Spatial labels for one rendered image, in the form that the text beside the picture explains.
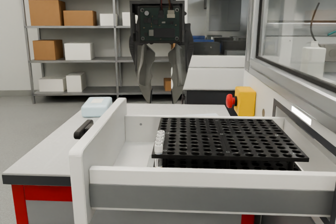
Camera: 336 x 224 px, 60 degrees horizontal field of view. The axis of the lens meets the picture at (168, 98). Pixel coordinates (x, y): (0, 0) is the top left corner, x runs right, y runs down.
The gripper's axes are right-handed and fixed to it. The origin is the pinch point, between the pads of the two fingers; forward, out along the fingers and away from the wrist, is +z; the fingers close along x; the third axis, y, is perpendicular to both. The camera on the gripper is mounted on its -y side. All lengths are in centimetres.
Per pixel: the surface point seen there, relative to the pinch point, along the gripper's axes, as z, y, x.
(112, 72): 60, -410, -109
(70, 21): -17, -365, -154
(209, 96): 20, -84, 15
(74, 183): 8.9, 12.8, -10.3
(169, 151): 7.4, 5.7, 1.5
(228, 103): 10.2, -33.0, 16.0
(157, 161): 8.5, 6.8, -0.2
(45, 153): 21.3, -22.1, -32.0
